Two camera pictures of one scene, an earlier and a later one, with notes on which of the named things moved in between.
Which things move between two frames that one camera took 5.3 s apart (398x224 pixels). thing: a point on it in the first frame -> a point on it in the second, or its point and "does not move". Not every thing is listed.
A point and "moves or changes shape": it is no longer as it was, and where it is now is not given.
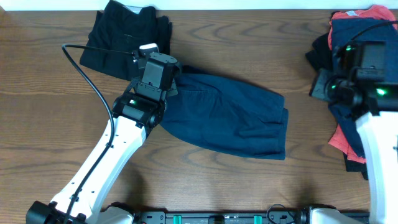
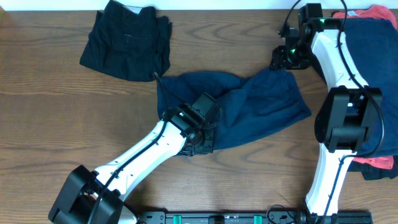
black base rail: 236,218 does not move
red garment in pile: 375,12 does not move
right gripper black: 318,91 -> 280,59
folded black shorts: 114,40 does not move
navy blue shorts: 226,116 moves or changes shape
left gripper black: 175,90 -> 210,149
